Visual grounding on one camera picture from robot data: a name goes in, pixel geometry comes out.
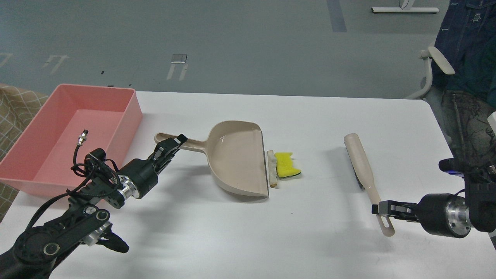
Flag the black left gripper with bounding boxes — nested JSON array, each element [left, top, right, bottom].
[[117, 134, 188, 199]]

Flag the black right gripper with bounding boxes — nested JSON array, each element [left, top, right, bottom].
[[371, 193, 465, 237]]

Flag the beige hand brush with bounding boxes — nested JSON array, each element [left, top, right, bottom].
[[343, 133, 396, 237]]

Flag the beige plastic dustpan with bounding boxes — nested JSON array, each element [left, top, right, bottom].
[[154, 120, 270, 200]]

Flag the white eraser stick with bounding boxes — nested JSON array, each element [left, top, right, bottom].
[[266, 150, 278, 188]]

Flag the yellow sponge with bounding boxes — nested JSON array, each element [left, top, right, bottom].
[[274, 152, 301, 178]]

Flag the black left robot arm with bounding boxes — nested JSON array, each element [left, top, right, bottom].
[[1, 129, 188, 279]]

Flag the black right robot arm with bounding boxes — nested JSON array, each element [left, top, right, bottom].
[[372, 158, 496, 238]]

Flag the pink plastic bin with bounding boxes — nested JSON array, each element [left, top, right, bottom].
[[0, 84, 143, 197]]

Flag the silver floor socket plate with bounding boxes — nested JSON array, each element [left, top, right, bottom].
[[170, 53, 188, 64]]

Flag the beige checkered cloth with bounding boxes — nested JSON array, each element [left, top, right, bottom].
[[0, 83, 49, 221]]

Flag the seated person in teal hoodie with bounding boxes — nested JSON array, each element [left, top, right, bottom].
[[432, 0, 496, 165]]

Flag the white desk foot bar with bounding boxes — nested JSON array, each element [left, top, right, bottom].
[[371, 7, 440, 14]]

